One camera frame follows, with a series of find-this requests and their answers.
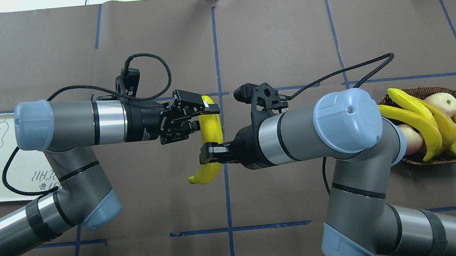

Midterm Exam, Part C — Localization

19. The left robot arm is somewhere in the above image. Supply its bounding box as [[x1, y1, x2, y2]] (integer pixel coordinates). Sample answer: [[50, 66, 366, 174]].
[[0, 90, 220, 256]]

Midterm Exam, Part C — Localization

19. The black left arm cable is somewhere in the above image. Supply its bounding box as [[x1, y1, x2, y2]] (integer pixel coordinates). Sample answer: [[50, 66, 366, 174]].
[[0, 51, 181, 200]]

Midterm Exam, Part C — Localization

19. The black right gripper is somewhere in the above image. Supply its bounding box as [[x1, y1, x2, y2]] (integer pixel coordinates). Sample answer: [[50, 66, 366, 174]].
[[199, 125, 266, 170]]

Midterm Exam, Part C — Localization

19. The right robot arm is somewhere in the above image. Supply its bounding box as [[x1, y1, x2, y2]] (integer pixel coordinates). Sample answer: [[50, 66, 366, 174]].
[[199, 88, 456, 256]]

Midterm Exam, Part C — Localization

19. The pink peach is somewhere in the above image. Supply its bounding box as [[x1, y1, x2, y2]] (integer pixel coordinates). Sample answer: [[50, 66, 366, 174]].
[[398, 124, 425, 156], [424, 92, 456, 117]]

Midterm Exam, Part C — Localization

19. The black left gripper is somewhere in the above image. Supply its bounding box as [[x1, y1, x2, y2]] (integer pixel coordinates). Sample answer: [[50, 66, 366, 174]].
[[121, 90, 220, 145]]

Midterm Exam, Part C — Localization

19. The pink peach front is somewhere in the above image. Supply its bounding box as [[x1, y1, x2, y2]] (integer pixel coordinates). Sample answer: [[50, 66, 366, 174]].
[[398, 124, 425, 156]]

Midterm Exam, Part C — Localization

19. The pink peach rear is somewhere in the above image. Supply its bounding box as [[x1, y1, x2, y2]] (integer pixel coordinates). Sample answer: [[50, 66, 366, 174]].
[[424, 92, 456, 117]]

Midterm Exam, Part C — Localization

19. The yellow banana top long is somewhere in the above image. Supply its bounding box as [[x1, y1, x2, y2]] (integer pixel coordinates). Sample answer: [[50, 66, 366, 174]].
[[378, 105, 442, 163]]

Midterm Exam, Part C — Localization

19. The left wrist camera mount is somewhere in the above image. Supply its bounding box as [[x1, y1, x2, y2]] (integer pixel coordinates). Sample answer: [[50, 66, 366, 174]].
[[115, 67, 141, 97]]

